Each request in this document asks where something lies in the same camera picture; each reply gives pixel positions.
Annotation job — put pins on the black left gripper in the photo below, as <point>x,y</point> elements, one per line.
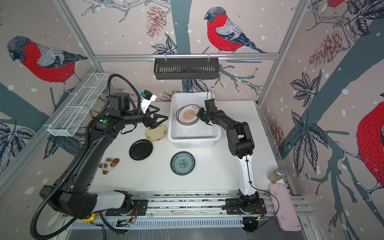
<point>153,123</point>

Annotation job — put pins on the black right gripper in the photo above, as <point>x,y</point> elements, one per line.
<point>201,113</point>

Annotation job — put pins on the yellow round plate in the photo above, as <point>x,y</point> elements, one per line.
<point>156,134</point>

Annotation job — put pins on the black round plate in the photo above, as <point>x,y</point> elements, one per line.
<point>141,150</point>

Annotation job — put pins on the teal floral plate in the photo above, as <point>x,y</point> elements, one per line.
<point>182,163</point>

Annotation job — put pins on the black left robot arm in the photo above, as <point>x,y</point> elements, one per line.
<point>69,194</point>

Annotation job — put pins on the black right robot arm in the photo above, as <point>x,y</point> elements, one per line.
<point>241,146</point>

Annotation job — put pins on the white plastic bin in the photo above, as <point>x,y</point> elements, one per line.
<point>185,129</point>

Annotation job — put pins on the small plush toy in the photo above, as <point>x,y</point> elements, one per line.
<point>108,165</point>

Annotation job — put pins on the glass jar with lid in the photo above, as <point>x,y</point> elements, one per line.
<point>276,175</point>

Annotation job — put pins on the yellow tape measure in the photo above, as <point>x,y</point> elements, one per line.
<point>90,219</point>

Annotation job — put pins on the pink flat case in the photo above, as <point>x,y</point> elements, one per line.
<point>283,205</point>

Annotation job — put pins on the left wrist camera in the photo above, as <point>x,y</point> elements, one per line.
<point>146,98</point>

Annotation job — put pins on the black hanging wire basket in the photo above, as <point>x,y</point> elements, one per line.
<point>186,68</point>

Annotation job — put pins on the white wire mesh shelf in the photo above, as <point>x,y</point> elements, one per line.
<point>74,113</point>

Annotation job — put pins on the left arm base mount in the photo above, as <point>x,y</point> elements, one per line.
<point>130,207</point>

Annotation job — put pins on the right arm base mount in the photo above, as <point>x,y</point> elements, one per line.
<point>245,204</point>

